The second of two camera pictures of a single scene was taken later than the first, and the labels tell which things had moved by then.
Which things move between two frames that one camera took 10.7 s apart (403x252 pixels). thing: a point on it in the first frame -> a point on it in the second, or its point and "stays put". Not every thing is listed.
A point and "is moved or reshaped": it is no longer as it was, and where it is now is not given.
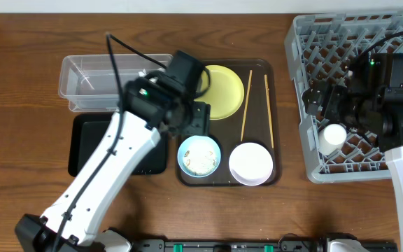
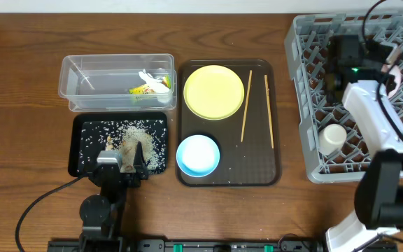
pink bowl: (250, 164) is moved or reshaped
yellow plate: (225, 92) stays put
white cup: (331, 138) stays put
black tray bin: (85, 131) stays put
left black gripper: (199, 119) -> (118, 175)
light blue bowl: (199, 156) stays put
